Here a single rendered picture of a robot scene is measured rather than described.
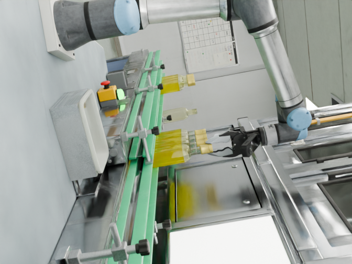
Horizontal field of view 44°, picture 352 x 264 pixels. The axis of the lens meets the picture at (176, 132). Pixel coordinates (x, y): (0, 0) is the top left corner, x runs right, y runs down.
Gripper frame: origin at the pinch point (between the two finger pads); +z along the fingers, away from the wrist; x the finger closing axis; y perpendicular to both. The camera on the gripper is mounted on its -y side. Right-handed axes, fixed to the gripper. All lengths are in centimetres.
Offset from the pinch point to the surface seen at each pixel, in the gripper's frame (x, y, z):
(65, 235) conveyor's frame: 5, -54, 40
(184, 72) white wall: -89, 585, 11
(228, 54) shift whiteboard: -73, 583, -67
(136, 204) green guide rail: 3.5, -39.9, 23.4
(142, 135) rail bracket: 14.6, -15.2, 20.9
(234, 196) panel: -12.8, -15.1, -5.0
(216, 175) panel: -12.6, 2.7, -0.4
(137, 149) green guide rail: 6.0, -3.5, 25.5
